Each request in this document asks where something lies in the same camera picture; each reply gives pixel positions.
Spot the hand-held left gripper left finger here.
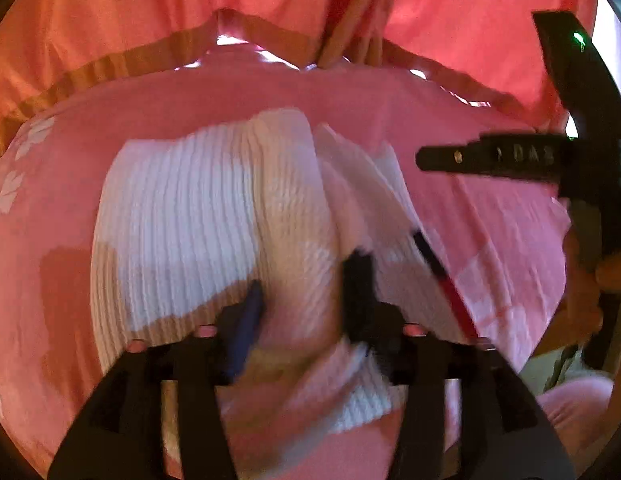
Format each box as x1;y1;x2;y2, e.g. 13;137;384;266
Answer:
48;280;266;480

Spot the white red black knit sweater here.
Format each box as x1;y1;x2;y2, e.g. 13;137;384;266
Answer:
90;106;491;436

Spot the person's right hand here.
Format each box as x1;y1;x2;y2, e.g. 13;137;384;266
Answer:
538;232;621;348

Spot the pink cloth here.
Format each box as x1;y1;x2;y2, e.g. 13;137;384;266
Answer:
535;375;619;461

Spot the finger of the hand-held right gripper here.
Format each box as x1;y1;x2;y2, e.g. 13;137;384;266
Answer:
415;132;567;181

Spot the orange curtain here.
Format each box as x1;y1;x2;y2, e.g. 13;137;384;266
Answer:
0;0;351;161
321;0;601;131

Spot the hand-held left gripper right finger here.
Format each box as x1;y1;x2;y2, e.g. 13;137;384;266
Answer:
341;250;576;480

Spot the pink patterned bed blanket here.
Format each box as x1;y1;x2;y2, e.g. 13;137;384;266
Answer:
0;50;576;480

